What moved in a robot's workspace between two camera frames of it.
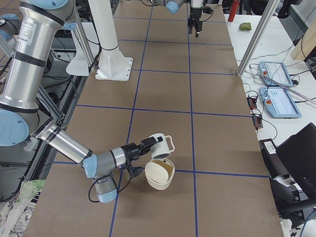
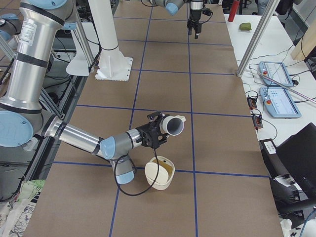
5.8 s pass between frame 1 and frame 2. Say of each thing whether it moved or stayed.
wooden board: stayed
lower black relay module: stayed
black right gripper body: moved
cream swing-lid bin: stayed
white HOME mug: moved
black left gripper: stayed
